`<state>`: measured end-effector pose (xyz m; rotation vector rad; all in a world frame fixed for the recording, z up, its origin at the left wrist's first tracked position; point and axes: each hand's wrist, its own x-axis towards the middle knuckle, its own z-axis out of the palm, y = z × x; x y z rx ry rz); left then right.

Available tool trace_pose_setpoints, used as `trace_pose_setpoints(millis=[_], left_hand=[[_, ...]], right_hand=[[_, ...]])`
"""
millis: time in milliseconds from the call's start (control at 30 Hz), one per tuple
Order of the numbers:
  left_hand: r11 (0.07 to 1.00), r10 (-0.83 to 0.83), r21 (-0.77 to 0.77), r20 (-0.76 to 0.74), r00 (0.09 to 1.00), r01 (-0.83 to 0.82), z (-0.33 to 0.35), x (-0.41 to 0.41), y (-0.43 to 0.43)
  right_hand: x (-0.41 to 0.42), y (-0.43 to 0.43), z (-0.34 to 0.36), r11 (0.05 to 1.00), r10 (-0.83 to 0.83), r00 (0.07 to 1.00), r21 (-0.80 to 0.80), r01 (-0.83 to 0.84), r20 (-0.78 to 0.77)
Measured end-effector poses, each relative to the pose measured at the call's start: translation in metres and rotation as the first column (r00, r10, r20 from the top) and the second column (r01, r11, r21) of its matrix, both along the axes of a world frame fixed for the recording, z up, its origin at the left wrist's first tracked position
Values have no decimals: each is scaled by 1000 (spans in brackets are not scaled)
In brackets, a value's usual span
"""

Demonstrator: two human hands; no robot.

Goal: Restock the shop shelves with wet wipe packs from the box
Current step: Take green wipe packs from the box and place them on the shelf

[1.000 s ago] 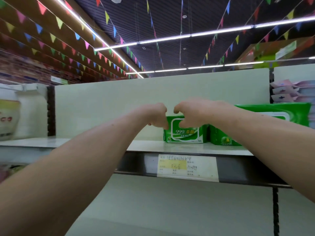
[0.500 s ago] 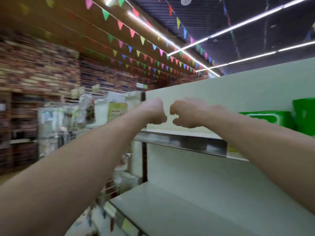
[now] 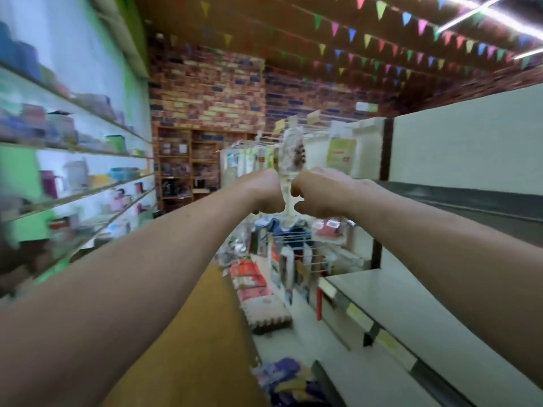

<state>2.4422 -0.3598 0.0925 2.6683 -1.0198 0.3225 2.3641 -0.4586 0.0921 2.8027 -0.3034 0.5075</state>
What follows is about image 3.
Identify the person's left hand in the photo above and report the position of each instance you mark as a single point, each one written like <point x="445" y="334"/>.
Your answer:
<point x="267" y="192"/>

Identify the person's right hand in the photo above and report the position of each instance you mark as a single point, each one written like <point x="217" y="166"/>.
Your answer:
<point x="331" y="192"/>

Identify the metal store shelving unit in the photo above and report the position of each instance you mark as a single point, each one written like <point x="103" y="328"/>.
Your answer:
<point x="458" y="148"/>

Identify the person's right forearm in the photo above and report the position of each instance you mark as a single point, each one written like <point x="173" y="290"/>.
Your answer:
<point x="467" y="275"/>

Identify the person's left forearm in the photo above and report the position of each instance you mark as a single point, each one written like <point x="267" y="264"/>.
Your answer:
<point x="110" y="318"/>

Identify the hanging packaged goods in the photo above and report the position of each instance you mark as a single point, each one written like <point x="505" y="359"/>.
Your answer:
<point x="339" y="148"/>

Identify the red mesh bag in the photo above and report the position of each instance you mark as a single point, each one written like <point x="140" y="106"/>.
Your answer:
<point x="248" y="279"/>

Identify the white textured pack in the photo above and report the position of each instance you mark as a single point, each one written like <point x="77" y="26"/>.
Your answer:
<point x="266" y="312"/>

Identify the dark plastic bags bundle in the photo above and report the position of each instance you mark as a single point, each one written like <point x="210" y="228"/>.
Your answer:
<point x="284" y="381"/>

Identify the short ceiling light strip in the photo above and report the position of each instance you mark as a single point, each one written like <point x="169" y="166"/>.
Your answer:
<point x="530" y="52"/>

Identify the diagonal ceiling light strip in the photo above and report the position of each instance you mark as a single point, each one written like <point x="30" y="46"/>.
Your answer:
<point x="500" y="17"/>

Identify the green wall sign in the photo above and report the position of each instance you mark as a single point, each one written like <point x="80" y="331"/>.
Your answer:
<point x="366" y="107"/>

